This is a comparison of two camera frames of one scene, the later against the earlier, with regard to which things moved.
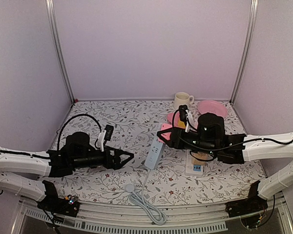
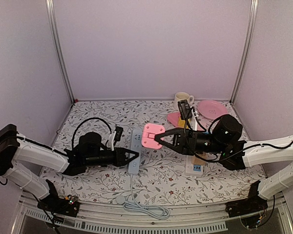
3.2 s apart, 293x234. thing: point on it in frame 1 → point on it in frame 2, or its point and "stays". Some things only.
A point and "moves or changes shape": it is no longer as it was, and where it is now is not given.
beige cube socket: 200,155 stays
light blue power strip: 156,149 → 135,145
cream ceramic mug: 183,98 stays
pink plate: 212,106 stays
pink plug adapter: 166,135 moves or changes shape
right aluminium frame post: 254,8 stays
